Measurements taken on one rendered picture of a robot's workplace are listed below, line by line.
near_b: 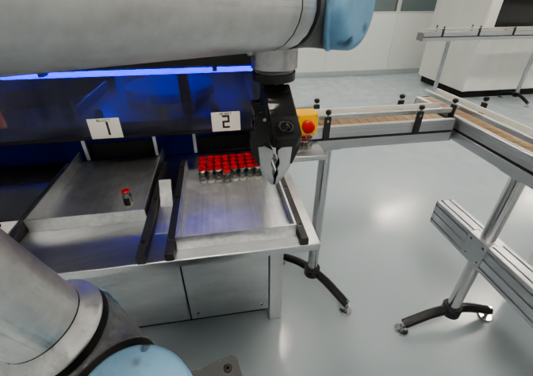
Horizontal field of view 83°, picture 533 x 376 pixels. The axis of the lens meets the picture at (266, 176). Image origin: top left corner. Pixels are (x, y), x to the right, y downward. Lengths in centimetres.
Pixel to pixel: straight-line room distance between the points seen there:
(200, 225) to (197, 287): 66
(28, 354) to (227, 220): 45
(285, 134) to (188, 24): 28
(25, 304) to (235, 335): 127
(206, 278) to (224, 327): 35
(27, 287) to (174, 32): 27
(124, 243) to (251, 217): 29
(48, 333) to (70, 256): 38
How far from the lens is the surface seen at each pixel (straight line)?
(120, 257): 72
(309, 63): 581
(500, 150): 127
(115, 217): 80
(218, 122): 92
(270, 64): 48
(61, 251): 79
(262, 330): 158
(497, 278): 140
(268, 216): 74
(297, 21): 27
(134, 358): 40
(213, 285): 136
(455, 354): 174
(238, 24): 22
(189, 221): 75
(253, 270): 131
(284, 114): 47
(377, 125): 120
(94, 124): 98
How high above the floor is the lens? 135
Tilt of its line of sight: 32 degrees down
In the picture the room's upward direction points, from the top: straight up
